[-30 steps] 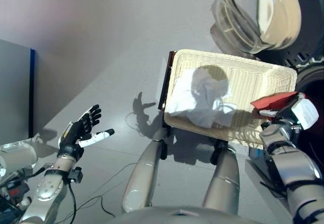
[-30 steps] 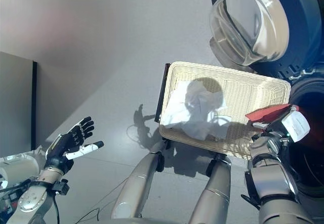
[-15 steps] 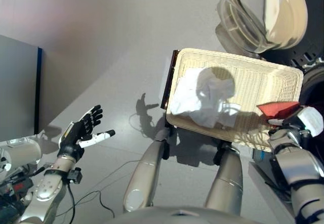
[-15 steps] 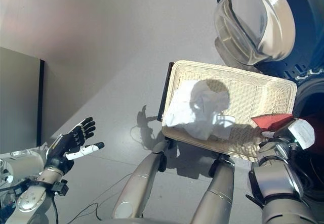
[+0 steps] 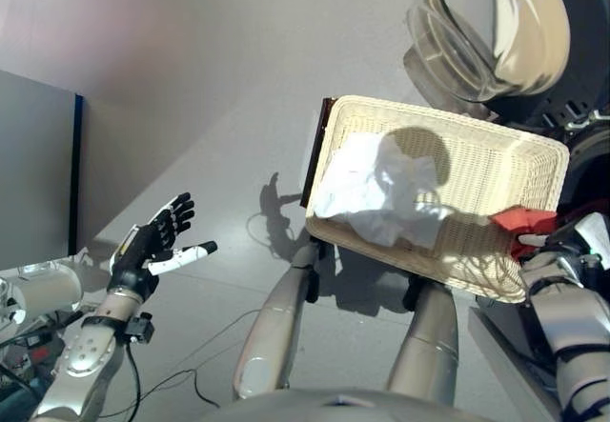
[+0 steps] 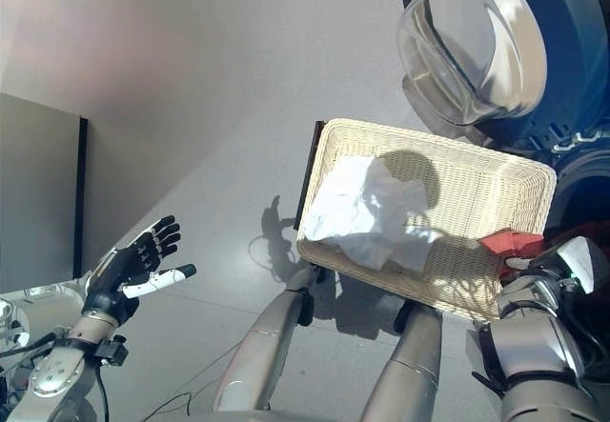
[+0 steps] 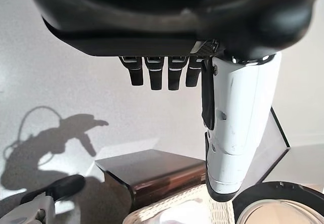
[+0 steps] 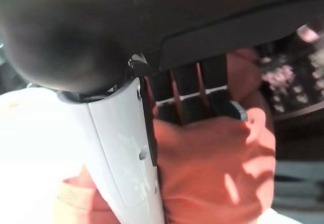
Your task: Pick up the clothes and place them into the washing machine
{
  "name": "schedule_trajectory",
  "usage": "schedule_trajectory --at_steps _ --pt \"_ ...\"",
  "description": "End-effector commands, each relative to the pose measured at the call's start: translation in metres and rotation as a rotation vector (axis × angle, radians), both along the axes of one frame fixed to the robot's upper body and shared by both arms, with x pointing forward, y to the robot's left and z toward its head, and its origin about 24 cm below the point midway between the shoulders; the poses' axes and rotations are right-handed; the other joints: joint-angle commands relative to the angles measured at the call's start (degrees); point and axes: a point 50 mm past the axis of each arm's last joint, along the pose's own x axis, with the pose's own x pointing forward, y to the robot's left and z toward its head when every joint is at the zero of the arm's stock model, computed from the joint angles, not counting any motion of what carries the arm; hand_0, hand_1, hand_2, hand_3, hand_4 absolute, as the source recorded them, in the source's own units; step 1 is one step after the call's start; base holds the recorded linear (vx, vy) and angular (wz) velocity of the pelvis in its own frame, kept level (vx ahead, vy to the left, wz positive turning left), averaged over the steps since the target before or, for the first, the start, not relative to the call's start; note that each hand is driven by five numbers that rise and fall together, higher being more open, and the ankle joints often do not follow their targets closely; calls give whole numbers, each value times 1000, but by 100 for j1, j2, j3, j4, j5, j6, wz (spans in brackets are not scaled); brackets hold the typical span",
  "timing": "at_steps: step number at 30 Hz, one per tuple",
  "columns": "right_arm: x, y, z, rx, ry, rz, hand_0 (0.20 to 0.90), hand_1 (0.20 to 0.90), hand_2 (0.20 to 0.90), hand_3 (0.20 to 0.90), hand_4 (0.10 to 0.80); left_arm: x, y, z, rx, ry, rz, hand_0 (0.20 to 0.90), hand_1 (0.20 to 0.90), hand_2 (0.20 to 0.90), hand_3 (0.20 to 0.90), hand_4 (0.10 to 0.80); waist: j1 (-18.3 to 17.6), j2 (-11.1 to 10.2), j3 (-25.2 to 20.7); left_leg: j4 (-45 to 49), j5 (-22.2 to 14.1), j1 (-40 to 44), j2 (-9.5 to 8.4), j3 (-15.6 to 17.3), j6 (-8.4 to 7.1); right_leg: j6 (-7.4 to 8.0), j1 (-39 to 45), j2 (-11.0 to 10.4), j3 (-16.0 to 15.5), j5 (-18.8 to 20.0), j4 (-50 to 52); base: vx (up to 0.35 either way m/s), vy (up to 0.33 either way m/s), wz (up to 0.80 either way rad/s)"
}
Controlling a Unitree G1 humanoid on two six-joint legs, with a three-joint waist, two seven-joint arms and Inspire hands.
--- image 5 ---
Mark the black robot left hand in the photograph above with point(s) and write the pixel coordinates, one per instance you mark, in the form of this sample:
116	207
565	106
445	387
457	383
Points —
136	260

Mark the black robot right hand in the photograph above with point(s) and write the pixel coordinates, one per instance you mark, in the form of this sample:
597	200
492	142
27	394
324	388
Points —
591	236

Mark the orange-red garment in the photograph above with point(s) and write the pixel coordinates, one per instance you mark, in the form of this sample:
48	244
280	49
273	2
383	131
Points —
519	219

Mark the white garment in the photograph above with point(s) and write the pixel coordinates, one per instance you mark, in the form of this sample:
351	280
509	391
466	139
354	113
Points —
362	188

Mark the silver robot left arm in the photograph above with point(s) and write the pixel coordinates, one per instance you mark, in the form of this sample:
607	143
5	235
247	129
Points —
88	355

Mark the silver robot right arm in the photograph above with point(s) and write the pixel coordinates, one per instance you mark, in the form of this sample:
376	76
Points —
572	317

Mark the round glass washing machine door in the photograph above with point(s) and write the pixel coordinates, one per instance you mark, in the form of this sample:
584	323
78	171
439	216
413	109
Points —
519	26

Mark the silver white cylindrical device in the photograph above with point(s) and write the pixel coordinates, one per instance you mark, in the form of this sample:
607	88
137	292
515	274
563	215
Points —
43	293

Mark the cream wicker laundry basket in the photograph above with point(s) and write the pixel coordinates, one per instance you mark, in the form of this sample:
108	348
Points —
500	169

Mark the silver robot left leg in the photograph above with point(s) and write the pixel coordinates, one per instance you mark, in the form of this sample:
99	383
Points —
276	327

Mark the silver robot leg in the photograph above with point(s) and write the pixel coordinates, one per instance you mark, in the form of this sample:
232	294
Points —
429	346
276	327

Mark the silver robot right leg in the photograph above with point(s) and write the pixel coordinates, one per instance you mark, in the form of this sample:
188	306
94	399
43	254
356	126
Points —
429	346

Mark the grey robot torso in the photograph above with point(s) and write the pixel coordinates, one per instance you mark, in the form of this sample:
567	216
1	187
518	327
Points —
343	407

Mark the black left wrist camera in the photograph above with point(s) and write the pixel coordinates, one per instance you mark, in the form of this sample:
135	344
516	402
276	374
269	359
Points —
140	329

